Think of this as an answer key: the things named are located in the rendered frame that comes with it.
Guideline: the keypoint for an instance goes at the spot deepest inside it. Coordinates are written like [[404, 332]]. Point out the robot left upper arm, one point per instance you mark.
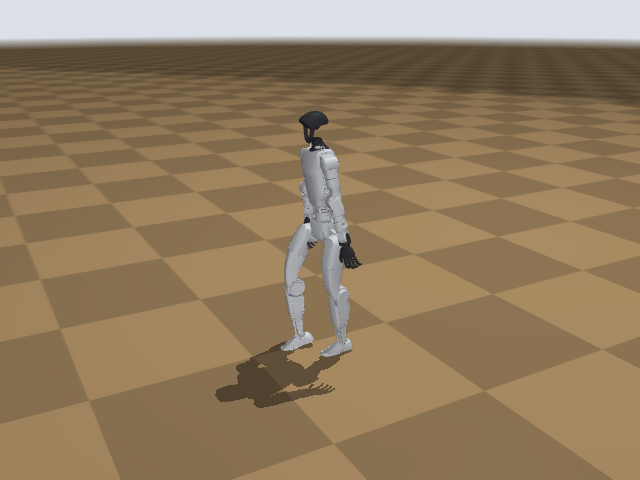
[[329, 165]]

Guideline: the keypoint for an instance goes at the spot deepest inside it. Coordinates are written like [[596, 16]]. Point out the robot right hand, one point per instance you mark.
[[307, 220]]

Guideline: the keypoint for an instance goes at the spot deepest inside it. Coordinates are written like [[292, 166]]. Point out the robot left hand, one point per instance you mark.
[[346, 253]]

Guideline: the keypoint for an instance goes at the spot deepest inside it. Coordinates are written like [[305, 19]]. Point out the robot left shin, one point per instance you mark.
[[339, 313]]

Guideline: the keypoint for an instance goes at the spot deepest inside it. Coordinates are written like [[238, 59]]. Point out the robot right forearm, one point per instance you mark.
[[308, 208]]

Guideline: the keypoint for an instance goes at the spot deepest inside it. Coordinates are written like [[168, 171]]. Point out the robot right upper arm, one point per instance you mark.
[[302, 185]]

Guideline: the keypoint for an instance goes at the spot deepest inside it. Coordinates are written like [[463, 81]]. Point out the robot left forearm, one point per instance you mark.
[[337, 213]]

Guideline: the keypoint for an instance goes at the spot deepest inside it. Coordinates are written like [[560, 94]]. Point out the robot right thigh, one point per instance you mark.
[[295, 257]]

